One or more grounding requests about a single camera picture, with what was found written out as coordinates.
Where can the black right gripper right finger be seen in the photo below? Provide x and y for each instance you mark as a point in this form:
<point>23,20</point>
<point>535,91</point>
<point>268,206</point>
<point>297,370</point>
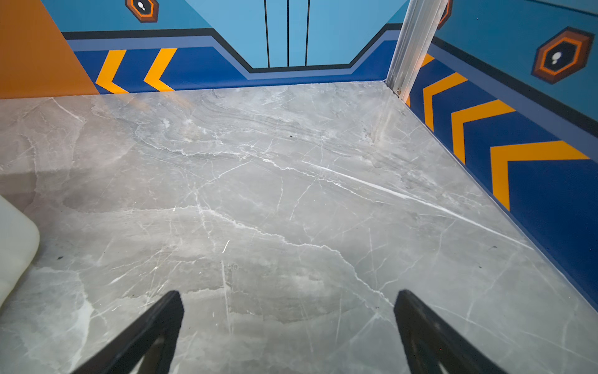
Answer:
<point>433,346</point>

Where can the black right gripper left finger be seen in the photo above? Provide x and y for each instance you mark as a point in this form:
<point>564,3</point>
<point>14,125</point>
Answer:
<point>147,345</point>

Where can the white plastic bin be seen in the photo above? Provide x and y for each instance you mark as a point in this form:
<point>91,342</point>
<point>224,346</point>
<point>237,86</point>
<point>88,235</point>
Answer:
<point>20,240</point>

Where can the aluminium corner post right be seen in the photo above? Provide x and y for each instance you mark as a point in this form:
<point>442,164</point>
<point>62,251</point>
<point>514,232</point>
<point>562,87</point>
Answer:
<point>419,26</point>

